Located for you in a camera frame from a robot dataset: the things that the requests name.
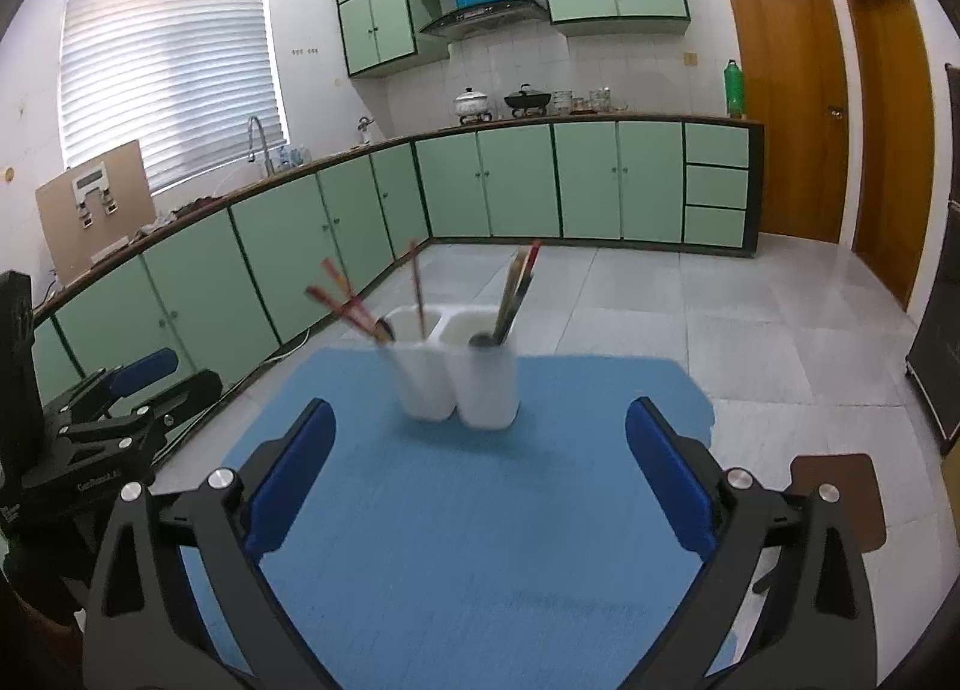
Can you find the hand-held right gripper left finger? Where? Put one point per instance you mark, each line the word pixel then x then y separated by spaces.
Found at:
pixel 296 465

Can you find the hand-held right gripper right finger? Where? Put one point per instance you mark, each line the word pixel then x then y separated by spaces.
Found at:
pixel 667 480

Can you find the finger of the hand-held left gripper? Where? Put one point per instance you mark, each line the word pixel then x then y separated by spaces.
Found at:
pixel 187 394
pixel 142 367

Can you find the white plastic utensil cup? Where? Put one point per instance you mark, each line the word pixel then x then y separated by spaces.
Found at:
pixel 484 390
pixel 416 375

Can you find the wooden chopstick with red end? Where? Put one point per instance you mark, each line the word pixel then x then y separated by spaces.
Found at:
pixel 417 285
pixel 341 285
pixel 531 262
pixel 337 311

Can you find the black chopstick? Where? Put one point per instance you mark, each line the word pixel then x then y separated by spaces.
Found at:
pixel 518 300
pixel 507 301

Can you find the cardboard box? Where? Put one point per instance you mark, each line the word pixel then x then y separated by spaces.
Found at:
pixel 90 225

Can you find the blue mat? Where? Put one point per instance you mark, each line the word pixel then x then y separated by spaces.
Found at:
pixel 465 510

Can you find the brown wooden stool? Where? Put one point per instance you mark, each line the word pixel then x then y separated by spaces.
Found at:
pixel 862 502

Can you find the metal sink faucet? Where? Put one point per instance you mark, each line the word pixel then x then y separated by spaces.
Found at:
pixel 259 135

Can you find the white window blind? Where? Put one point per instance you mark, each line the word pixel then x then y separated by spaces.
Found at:
pixel 172 75

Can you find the black glass cabinet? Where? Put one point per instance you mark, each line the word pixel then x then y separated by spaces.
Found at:
pixel 937 330

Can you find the green lower kitchen cabinets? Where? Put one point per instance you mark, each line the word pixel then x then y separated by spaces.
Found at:
pixel 592 180

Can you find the glass jars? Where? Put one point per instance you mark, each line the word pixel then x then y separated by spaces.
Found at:
pixel 589 102

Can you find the green bottle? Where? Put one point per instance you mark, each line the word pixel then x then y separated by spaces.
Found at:
pixel 734 90

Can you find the white cooking pot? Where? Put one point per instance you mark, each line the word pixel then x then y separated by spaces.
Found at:
pixel 471 105

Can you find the brown wooden door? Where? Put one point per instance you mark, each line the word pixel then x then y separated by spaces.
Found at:
pixel 892 135
pixel 787 97

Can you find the black wok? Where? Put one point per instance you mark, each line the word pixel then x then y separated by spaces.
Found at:
pixel 527 100

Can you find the range hood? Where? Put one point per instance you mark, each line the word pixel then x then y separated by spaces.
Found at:
pixel 484 19

